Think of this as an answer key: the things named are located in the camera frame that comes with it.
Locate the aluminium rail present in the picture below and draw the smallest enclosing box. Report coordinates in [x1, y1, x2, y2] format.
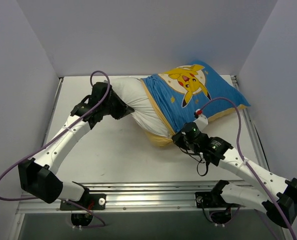
[42, 77, 64, 146]
[229, 74, 271, 171]

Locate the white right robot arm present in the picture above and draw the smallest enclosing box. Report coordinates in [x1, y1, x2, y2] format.
[172, 122, 297, 228]

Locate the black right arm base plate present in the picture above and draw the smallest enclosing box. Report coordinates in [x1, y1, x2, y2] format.
[194, 191, 239, 209]

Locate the aluminium front rail frame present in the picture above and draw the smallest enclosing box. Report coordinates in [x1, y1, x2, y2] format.
[17, 180, 287, 215]

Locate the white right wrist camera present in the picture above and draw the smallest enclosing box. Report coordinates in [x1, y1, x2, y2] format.
[194, 109, 209, 131]

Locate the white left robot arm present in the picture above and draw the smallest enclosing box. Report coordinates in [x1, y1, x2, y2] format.
[18, 82, 134, 210]

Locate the blue Pikachu pillowcase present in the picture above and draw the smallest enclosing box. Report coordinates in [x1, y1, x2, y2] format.
[140, 60, 250, 147]

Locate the white pillow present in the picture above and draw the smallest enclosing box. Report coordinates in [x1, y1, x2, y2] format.
[110, 76, 171, 138]

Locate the aluminium right side rail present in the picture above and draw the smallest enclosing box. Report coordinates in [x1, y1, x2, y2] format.
[229, 74, 271, 171]

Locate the aluminium left side rail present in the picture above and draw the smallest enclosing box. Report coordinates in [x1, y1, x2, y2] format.
[42, 77, 64, 146]

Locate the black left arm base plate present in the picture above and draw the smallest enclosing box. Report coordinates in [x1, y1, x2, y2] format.
[59, 193, 107, 211]

